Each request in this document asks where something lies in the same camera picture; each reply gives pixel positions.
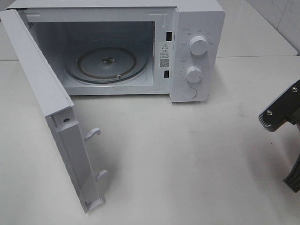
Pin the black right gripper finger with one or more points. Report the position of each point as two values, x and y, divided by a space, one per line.
293 178

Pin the white timer knob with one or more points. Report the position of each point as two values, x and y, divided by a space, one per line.
194 74

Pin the upper white power knob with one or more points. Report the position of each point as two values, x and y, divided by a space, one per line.
198 44

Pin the white microwave oven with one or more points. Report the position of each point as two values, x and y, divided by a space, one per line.
64 29

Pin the white warning label sticker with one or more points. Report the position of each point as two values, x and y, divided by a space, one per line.
164 55

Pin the glass microwave turntable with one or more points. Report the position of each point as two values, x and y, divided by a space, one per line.
107 65

